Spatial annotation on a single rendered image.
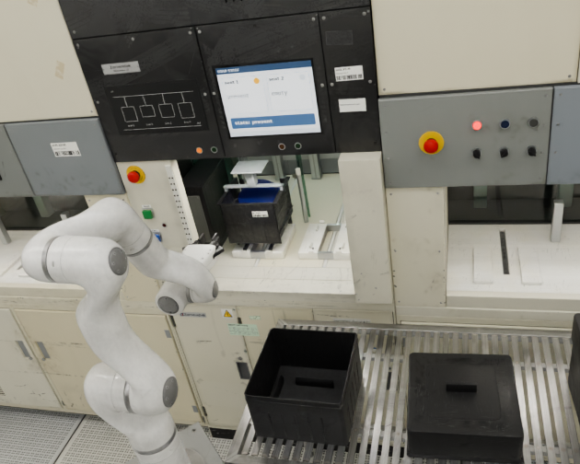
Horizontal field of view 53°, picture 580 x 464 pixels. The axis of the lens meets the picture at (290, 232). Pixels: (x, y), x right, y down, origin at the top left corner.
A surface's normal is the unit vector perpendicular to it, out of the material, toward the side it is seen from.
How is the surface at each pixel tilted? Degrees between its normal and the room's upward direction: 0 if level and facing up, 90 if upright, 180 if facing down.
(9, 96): 90
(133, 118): 90
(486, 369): 0
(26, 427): 0
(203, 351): 90
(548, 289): 0
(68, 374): 90
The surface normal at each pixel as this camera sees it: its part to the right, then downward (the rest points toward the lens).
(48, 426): -0.16, -0.83
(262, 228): -0.24, 0.55
